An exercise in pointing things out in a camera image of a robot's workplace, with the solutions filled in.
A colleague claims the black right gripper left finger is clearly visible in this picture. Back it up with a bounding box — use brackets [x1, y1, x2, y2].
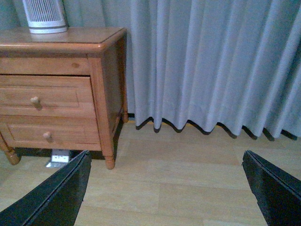
[0, 151, 92, 226]

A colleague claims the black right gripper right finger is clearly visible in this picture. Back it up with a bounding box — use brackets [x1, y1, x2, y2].
[242, 150, 301, 226]

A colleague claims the wooden drawer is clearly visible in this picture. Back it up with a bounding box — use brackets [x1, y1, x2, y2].
[0, 75, 95, 118]
[0, 116, 101, 151]

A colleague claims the silver floor power socket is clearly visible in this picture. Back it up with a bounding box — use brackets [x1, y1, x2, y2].
[46, 149, 71, 168]

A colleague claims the wooden nightstand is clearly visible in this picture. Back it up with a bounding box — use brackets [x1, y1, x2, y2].
[0, 27, 128, 169]

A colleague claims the grey curtain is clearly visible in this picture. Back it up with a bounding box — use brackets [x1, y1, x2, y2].
[0, 0, 301, 142]

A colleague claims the white tower air purifier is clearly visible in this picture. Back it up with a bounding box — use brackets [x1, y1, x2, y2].
[23, 0, 67, 34]

